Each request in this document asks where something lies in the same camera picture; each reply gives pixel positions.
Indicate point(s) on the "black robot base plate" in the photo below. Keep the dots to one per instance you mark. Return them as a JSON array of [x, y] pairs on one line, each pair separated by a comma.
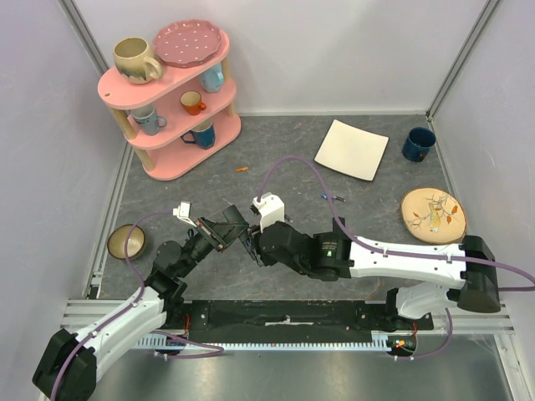
[[223, 321]]

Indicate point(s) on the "slotted cable duct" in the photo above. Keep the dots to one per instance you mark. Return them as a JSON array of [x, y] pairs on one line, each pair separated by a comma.
[[377, 343]]

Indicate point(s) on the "dark teal mug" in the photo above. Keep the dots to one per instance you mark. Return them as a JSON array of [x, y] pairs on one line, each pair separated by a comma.
[[203, 135]]

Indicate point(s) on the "black remote battery cover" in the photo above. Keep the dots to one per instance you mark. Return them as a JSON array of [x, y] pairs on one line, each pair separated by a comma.
[[338, 224]]

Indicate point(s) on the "beige ceramic mug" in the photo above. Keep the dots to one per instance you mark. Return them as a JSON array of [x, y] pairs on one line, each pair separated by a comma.
[[136, 61]]

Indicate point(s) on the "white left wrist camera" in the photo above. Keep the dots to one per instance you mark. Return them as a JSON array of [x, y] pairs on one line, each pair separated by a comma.
[[182, 211]]

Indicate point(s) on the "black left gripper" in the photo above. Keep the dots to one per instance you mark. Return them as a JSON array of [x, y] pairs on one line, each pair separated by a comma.
[[207, 227]]

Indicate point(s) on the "round wooden bird plate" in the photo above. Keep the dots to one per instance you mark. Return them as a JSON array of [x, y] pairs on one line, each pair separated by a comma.
[[433, 216]]

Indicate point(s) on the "brown ceramic bowl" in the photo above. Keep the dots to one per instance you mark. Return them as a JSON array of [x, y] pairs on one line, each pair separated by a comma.
[[117, 239]]

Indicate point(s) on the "blue battery far right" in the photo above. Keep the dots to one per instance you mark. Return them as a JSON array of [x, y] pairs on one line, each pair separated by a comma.
[[328, 197]]

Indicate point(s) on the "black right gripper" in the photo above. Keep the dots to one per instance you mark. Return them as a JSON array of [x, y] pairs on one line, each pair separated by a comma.
[[256, 245]]

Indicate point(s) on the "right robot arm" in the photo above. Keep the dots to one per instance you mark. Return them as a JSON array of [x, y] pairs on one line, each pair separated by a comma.
[[452, 275]]

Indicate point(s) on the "orange mug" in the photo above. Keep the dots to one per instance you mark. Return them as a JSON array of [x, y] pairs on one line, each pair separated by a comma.
[[192, 103]]

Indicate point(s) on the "pink dotted plate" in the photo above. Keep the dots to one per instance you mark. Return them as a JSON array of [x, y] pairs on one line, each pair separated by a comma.
[[188, 43]]

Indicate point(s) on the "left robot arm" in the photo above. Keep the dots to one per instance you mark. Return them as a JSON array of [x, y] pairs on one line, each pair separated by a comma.
[[73, 362]]

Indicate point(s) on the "pink three-tier shelf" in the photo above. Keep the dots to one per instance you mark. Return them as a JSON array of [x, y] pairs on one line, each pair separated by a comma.
[[165, 156]]

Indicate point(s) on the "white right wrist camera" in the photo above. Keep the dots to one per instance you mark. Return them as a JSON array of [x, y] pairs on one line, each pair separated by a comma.
[[270, 208]]

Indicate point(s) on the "black remote control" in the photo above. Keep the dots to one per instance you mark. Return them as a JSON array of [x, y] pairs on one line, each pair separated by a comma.
[[235, 218]]

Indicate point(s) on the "light blue mug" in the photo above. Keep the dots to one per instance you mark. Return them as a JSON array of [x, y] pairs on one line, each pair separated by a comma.
[[212, 79]]

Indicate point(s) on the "navy blue mug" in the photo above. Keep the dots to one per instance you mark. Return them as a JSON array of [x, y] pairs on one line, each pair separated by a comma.
[[418, 144]]

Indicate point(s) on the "grey blue mug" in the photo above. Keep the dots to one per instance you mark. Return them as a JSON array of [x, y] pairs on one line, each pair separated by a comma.
[[148, 119]]

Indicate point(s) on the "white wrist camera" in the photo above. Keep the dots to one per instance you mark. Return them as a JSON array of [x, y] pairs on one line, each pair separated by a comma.
[[182, 211], [270, 208]]

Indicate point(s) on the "white square plate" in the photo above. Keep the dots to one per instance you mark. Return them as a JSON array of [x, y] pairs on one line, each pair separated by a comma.
[[351, 151]]

